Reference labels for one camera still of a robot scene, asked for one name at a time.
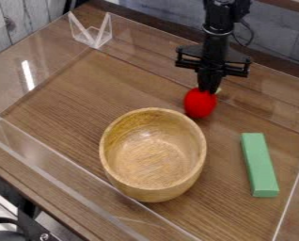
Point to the wooden bowl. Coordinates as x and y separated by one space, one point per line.
152 151

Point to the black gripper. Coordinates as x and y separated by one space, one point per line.
207 58

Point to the black clamp mount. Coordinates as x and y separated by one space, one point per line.
36 231

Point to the red strawberry toy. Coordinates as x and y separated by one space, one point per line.
199 103

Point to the green rectangular block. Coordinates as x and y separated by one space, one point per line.
260 172

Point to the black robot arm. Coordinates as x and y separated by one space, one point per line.
223 13

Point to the clear acrylic tray enclosure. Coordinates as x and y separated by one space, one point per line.
64 90

